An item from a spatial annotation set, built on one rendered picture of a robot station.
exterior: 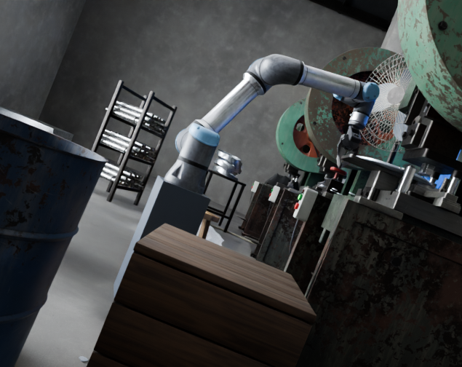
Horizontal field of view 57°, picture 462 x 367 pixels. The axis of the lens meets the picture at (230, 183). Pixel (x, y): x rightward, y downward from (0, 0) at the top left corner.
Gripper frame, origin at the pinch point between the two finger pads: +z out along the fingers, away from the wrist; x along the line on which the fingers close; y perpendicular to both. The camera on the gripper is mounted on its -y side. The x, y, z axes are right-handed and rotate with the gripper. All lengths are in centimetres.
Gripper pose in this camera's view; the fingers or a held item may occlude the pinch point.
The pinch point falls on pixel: (340, 165)
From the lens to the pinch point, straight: 193.5
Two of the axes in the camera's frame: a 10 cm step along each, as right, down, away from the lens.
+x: -9.3, -3.8, 0.1
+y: 0.1, -0.1, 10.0
